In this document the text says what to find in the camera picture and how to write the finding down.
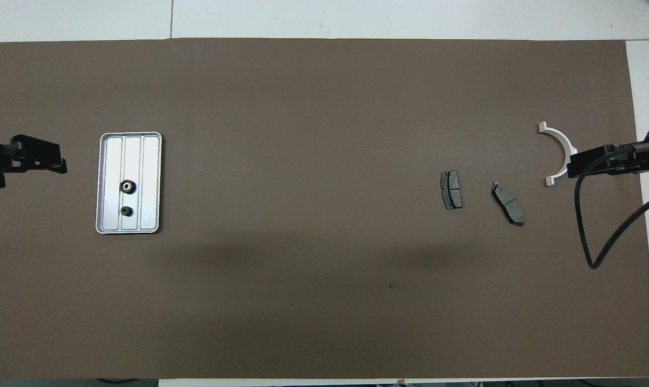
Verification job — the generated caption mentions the silver metal tray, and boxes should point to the silver metal tray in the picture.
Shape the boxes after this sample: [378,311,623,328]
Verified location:
[95,132,163,235]

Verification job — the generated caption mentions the long grey brake pad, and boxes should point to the long grey brake pad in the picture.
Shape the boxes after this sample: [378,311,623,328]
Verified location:
[491,181,525,227]

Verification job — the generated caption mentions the short grey brake pad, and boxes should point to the short grey brake pad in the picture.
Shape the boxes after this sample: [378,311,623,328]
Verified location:
[441,170,463,210]

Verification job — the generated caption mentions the brown table mat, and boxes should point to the brown table mat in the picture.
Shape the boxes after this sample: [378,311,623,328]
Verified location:
[0,38,649,379]

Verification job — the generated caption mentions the white semicircular bracket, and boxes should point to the white semicircular bracket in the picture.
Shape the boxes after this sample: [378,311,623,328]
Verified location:
[538,121,579,187]

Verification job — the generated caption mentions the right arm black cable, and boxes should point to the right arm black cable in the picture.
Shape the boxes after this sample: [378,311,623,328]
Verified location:
[574,141,649,270]

